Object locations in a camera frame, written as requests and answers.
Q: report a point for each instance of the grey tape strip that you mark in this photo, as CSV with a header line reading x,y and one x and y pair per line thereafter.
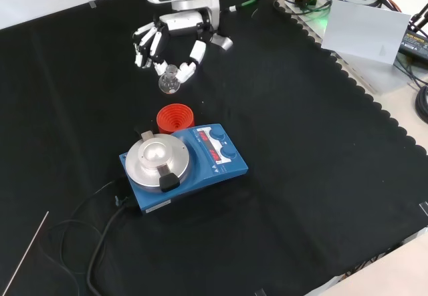
x,y
93,5

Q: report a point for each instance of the aluminium base plate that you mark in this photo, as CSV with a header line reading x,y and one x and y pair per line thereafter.
x,y
376,80

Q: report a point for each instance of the clear glass rod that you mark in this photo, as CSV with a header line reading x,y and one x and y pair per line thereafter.
x,y
26,249

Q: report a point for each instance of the black power adapter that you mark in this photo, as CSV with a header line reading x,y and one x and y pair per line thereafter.
x,y
414,45

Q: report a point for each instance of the blue-base heater with steel bowl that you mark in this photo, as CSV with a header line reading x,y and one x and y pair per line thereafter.
x,y
204,165

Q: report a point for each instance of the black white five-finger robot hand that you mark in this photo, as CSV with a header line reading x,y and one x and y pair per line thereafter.
x,y
182,22

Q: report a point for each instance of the clear glass round-bottom flask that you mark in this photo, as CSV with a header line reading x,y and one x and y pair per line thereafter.
x,y
168,83

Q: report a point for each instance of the black bench cloth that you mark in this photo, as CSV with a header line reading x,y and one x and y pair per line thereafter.
x,y
301,175

